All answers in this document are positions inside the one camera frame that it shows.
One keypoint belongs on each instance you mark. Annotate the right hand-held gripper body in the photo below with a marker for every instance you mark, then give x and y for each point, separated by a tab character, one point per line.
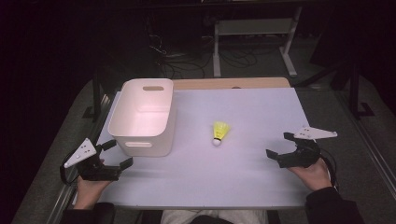
303	154

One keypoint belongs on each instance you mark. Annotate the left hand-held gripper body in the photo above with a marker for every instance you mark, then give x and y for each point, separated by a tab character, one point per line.
93	172

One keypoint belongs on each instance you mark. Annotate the white plastic storage bin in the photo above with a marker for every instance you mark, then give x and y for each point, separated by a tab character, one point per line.
146	118

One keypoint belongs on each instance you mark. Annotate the yellow shuttlecock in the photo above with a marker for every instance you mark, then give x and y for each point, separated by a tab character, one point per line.
220	130

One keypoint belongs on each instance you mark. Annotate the person's left hand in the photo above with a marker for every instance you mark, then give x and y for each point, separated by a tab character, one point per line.
87	193

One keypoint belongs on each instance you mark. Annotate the person's right hand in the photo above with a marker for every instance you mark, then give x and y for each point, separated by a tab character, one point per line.
314	177

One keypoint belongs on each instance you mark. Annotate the white table cover sheet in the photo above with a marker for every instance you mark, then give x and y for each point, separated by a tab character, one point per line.
236	174

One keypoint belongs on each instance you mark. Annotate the black metal stand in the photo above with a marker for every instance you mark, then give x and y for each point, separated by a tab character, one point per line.
96	99
355	99

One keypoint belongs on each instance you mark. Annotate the person's lap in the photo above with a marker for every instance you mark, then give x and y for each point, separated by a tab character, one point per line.
214	216

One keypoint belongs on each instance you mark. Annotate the aluminium rail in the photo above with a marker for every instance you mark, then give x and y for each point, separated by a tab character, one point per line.
67	189
373	155

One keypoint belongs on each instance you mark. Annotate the white metal desk frame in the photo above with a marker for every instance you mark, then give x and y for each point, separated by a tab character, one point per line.
253	26

